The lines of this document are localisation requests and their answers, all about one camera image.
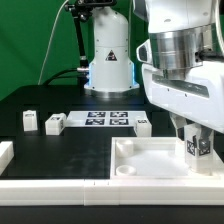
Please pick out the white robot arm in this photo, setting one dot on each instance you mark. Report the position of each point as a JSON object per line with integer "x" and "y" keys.
{"x": 183, "y": 63}

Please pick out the white U-shaped obstacle fence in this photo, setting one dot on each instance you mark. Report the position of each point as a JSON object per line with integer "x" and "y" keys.
{"x": 198, "y": 191}

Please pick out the fiducial marker sheet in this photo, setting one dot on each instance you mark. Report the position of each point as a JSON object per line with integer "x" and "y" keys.
{"x": 105, "y": 118}

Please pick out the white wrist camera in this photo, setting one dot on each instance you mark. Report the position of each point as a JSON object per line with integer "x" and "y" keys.
{"x": 144, "y": 53}

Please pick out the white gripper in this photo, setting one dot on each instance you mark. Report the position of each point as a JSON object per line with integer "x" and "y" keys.
{"x": 199, "y": 98}

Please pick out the white square table top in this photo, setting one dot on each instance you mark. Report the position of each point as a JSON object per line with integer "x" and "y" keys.
{"x": 155, "y": 158}

